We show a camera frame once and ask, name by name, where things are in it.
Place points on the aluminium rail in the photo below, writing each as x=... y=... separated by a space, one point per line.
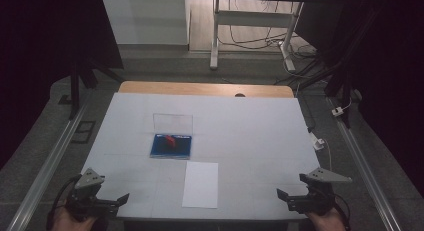
x=43 y=172
x=363 y=171

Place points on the blue box with clear lid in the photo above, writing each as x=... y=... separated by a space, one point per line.
x=170 y=151

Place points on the red rectangular block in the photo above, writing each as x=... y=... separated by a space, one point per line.
x=171 y=141

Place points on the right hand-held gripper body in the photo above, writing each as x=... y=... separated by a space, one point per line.
x=315 y=194

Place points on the white paper sheet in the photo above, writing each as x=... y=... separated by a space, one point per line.
x=200 y=184

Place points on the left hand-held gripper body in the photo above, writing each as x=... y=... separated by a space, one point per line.
x=87 y=197

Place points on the black floor frame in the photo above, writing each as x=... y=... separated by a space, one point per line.
x=83 y=132

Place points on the white desk frame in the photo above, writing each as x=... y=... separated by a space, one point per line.
x=253 y=19

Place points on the person's right hand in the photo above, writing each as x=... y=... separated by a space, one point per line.
x=328 y=221

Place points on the dark curtain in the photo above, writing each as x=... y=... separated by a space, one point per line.
x=36 y=51
x=390 y=74

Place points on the black metal stand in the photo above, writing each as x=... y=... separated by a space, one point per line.
x=75 y=87
x=340 y=81

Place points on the person's left hand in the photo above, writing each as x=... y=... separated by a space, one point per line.
x=68 y=221

